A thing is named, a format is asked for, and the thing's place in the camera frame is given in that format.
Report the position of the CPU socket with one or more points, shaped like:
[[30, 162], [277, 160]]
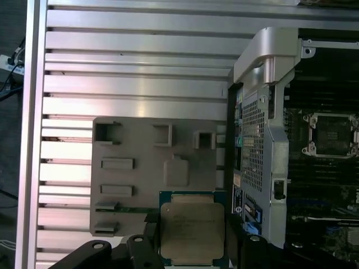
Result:
[[333, 134]]

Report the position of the black RAM slot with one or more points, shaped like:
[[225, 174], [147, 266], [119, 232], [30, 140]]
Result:
[[322, 98], [322, 84], [322, 164], [322, 178]]

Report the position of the green motherboard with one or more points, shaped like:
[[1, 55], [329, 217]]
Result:
[[345, 207]]

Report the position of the black graphics card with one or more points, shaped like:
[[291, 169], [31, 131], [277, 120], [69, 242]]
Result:
[[322, 220]]

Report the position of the blue expansion slot clips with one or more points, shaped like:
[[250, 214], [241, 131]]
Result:
[[253, 227]]

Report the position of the open black PC case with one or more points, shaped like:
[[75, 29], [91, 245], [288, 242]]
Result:
[[277, 140]]

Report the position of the white power strip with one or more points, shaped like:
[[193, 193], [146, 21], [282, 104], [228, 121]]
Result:
[[9, 67]]

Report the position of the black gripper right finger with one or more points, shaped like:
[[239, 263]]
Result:
[[234, 246]]

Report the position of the silver chipset heatsink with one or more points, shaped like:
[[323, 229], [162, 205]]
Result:
[[349, 241]]

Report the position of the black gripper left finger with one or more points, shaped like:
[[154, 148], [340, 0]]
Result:
[[152, 246]]

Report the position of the silver CPU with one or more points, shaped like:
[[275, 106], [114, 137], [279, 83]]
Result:
[[192, 229]]

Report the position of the grey parts rack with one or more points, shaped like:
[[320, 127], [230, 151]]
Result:
[[140, 173]]

